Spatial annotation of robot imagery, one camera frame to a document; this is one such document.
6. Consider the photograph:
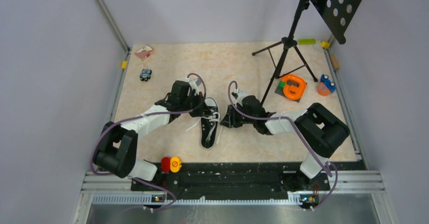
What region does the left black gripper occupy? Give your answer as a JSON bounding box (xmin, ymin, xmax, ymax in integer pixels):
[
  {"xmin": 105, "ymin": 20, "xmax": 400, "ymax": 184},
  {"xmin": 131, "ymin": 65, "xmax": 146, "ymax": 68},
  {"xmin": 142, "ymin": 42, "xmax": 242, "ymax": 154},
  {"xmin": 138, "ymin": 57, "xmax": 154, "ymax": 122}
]
[{"xmin": 180, "ymin": 92, "xmax": 212, "ymax": 117}]

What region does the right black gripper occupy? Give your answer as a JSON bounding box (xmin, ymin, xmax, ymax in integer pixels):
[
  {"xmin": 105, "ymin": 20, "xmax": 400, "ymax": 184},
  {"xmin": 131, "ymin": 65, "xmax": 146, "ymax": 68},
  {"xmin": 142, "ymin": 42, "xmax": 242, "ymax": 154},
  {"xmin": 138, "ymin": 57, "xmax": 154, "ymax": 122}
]
[{"xmin": 220, "ymin": 103, "xmax": 256, "ymax": 128}]

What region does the white shoelace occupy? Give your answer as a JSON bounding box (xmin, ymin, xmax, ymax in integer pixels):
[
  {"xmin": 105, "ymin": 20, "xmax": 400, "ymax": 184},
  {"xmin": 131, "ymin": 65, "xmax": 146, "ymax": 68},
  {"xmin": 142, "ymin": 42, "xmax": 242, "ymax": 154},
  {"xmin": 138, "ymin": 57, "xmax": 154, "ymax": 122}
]
[{"xmin": 185, "ymin": 106, "xmax": 221, "ymax": 150}]

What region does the black white canvas sneaker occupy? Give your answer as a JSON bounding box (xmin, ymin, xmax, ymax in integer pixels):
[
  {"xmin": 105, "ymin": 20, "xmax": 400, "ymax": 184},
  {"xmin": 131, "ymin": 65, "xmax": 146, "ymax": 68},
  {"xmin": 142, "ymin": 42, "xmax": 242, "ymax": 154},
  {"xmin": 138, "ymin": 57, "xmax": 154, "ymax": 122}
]
[{"xmin": 200, "ymin": 97, "xmax": 220, "ymax": 150}]

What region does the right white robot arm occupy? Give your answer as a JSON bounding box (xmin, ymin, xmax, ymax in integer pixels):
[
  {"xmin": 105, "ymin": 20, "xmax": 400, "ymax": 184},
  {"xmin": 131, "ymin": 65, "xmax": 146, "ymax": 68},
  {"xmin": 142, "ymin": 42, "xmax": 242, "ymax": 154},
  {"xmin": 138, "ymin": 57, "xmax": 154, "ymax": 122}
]
[{"xmin": 221, "ymin": 96, "xmax": 350, "ymax": 190}]

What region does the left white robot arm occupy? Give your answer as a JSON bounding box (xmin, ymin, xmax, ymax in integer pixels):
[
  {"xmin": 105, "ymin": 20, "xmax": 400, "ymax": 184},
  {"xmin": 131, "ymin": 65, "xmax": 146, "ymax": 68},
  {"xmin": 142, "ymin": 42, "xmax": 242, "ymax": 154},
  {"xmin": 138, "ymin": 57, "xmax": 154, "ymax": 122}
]
[{"xmin": 90, "ymin": 78, "xmax": 206, "ymax": 190}]

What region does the blue owl toy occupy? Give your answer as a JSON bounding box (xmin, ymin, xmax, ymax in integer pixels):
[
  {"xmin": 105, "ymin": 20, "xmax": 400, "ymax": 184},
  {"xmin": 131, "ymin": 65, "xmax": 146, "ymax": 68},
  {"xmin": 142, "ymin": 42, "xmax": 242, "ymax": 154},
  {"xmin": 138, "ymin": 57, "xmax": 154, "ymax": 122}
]
[{"xmin": 139, "ymin": 69, "xmax": 152, "ymax": 81}]

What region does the pink red box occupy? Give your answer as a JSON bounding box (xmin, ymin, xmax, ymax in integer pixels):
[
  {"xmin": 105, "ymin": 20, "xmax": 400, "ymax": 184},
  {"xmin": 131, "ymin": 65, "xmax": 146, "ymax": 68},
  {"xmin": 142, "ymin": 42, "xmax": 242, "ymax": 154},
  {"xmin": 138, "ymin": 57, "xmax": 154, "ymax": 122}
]
[{"xmin": 135, "ymin": 44, "xmax": 155, "ymax": 61}]

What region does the red yellow emergency button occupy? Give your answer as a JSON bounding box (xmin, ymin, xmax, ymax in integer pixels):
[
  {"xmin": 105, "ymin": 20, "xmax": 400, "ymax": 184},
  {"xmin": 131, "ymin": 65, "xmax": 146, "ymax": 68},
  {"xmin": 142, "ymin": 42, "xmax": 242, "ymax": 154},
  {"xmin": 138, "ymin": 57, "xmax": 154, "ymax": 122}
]
[{"xmin": 161, "ymin": 156, "xmax": 182, "ymax": 173}]

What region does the blue orange toy car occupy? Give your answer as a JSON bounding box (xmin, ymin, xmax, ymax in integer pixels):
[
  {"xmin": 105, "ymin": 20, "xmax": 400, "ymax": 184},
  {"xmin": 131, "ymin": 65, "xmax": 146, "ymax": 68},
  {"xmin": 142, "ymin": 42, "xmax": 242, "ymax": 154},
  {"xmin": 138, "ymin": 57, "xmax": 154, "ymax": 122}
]
[{"xmin": 317, "ymin": 74, "xmax": 336, "ymax": 96}]

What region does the green block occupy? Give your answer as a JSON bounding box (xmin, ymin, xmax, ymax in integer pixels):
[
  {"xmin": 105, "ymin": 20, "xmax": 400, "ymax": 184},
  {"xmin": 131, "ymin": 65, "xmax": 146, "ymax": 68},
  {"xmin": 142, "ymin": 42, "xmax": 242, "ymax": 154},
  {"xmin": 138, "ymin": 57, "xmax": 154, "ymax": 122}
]
[{"xmin": 297, "ymin": 38, "xmax": 317, "ymax": 45}]

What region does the wooden block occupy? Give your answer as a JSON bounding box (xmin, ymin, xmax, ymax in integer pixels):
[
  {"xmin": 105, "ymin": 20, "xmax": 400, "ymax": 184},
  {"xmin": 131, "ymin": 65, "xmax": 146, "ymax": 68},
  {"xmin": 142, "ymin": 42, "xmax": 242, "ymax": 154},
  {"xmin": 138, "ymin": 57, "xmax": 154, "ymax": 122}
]
[{"xmin": 330, "ymin": 54, "xmax": 340, "ymax": 71}]

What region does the yellow corner block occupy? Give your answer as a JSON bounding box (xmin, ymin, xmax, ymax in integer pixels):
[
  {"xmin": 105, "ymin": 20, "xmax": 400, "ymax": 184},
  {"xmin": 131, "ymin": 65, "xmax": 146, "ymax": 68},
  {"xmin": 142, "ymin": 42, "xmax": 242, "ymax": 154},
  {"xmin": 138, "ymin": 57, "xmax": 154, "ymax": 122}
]
[{"xmin": 320, "ymin": 41, "xmax": 331, "ymax": 49}]

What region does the black music stand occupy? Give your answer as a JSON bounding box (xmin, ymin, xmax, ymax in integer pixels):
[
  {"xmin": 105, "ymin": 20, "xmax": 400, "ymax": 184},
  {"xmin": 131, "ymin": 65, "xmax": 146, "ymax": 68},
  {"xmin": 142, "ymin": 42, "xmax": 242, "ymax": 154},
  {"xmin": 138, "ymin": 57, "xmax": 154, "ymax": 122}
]
[{"xmin": 252, "ymin": 0, "xmax": 372, "ymax": 106}]

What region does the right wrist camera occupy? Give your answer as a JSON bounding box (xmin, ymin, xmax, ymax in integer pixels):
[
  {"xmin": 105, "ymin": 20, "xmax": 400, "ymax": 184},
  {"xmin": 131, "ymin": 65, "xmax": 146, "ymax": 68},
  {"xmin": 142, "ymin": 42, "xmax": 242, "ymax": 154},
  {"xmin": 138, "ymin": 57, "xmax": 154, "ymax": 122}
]
[{"xmin": 232, "ymin": 88, "xmax": 248, "ymax": 105}]

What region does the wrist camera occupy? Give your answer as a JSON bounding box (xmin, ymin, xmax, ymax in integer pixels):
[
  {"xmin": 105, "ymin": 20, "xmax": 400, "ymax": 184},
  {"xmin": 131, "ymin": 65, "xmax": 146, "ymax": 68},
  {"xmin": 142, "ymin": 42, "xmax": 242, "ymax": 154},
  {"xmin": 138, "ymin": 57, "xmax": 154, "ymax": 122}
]
[
  {"xmin": 232, "ymin": 88, "xmax": 248, "ymax": 105},
  {"xmin": 185, "ymin": 78, "xmax": 204, "ymax": 97}
]

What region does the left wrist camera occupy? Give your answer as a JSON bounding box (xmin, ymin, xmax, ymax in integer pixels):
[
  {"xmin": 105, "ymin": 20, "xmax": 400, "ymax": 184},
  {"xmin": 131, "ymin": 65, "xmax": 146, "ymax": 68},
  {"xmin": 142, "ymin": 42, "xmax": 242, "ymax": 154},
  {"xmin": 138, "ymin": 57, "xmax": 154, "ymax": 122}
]
[{"xmin": 185, "ymin": 78, "xmax": 204, "ymax": 97}]

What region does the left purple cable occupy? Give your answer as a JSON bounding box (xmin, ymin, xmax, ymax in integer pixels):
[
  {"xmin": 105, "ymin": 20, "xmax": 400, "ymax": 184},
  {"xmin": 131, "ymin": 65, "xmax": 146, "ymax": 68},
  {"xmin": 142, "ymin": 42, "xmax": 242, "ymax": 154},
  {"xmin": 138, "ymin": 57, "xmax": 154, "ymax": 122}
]
[{"xmin": 89, "ymin": 72, "xmax": 207, "ymax": 213}]

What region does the purple cable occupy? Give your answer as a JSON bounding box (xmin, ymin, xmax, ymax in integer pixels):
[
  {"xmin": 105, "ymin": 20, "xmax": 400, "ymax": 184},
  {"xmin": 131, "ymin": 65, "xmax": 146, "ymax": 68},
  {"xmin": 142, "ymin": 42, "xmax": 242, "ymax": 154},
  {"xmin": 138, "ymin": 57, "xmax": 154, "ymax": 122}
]
[
  {"xmin": 228, "ymin": 80, "xmax": 339, "ymax": 210},
  {"xmin": 89, "ymin": 72, "xmax": 207, "ymax": 213}
]

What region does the orange ring toy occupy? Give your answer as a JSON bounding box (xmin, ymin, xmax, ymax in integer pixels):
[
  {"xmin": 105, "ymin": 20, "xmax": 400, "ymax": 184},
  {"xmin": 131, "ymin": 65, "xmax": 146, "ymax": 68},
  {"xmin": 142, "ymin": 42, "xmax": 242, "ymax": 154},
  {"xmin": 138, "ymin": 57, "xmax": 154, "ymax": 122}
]
[{"xmin": 275, "ymin": 74, "xmax": 307, "ymax": 102}]

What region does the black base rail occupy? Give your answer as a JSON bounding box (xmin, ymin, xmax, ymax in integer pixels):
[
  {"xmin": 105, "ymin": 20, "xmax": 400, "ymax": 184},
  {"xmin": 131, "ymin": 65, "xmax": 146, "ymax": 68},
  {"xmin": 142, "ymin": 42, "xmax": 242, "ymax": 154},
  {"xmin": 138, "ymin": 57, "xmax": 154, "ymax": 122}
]
[{"xmin": 131, "ymin": 162, "xmax": 340, "ymax": 201}]

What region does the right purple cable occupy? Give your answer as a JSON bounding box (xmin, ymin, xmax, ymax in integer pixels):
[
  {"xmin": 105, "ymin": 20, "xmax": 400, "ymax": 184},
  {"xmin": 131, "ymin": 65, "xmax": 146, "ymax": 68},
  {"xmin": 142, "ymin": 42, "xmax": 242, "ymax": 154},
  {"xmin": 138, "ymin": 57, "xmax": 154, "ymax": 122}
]
[{"xmin": 228, "ymin": 80, "xmax": 339, "ymax": 210}]

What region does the white cable duct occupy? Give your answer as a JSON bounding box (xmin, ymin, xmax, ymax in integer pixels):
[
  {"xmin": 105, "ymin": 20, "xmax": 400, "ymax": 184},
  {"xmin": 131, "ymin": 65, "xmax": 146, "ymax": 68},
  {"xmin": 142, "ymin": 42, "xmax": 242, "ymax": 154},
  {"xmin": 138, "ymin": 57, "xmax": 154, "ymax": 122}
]
[{"xmin": 92, "ymin": 194, "xmax": 303, "ymax": 205}]

